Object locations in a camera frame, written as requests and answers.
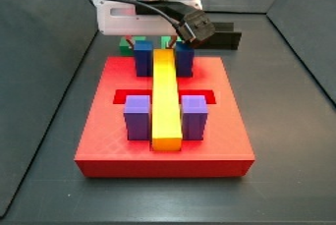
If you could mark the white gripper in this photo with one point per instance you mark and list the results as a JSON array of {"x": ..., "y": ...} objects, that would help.
[{"x": 118, "y": 19}]

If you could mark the green stepped block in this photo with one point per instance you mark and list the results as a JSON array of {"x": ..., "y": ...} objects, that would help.
[{"x": 129, "y": 51}]

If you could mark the black angled fixture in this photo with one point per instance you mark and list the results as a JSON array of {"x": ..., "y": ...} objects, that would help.
[{"x": 225, "y": 39}]

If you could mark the red base board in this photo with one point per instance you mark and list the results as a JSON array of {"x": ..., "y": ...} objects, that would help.
[{"x": 109, "y": 155}]

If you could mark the yellow long bar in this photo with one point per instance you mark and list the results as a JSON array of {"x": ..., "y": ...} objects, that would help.
[{"x": 167, "y": 134}]

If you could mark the dark blue left post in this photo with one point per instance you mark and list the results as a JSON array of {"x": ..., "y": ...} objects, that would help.
[{"x": 143, "y": 49}]

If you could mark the dark blue post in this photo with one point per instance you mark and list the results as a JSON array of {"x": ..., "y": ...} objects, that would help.
[
  {"x": 143, "y": 49},
  {"x": 185, "y": 56}
]

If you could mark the dark blue right post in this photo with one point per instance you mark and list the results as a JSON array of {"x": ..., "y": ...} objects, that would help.
[{"x": 185, "y": 56}]

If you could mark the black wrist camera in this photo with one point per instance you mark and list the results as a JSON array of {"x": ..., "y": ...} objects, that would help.
[{"x": 195, "y": 28}]

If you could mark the purple left post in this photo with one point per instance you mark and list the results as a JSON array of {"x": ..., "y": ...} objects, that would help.
[{"x": 137, "y": 114}]

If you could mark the purple post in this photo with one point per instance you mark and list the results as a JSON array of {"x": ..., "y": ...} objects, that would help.
[
  {"x": 194, "y": 117},
  {"x": 137, "y": 114}
]

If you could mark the purple right post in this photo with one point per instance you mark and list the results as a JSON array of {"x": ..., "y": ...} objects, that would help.
[{"x": 194, "y": 117}]

